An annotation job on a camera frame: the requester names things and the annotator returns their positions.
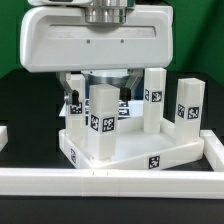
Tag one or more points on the white desk top tray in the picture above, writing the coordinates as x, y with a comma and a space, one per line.
135, 150

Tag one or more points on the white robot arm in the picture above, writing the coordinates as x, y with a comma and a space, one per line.
108, 11

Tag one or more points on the white U-shaped marker base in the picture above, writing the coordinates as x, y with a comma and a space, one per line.
133, 108

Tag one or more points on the white L-shaped obstacle fence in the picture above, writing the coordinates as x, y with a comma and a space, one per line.
111, 183

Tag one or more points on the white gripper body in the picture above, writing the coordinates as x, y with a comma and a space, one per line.
58, 38

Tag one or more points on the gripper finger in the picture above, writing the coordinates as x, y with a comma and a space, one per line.
127, 92
69, 90

